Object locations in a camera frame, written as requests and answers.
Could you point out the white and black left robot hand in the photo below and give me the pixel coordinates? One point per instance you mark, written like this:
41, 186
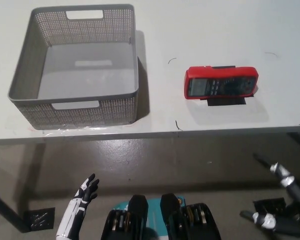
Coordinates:
72, 217

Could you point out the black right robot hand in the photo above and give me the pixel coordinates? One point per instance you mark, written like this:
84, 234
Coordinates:
287, 181

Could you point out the red digital multimeter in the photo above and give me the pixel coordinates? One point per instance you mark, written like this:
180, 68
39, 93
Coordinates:
220, 83

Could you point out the black floor tape patch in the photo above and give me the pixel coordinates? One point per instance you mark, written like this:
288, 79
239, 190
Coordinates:
40, 218
267, 206

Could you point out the black robot body teal top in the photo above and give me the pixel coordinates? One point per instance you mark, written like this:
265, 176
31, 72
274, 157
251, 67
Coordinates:
137, 207

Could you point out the black metal table leg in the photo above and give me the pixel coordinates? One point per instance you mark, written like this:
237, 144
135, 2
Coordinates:
5, 210

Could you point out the clear tape strip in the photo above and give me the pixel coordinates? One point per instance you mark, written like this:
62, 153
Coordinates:
55, 131

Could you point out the black tape patch on table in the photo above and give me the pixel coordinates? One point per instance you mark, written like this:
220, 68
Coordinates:
227, 102

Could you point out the gray perforated plastic basket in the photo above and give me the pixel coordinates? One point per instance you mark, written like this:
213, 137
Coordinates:
90, 110

